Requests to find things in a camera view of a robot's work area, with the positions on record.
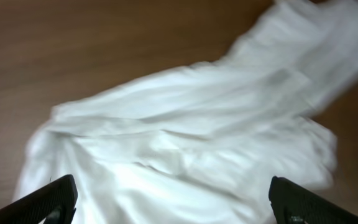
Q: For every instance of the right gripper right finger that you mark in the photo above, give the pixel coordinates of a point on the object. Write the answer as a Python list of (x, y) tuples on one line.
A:
[(293, 204)]

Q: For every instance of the white t-shirt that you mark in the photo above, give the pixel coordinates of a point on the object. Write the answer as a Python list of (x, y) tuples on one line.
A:
[(201, 143)]

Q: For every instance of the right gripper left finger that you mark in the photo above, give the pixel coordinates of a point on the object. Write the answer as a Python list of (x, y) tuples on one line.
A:
[(54, 203)]

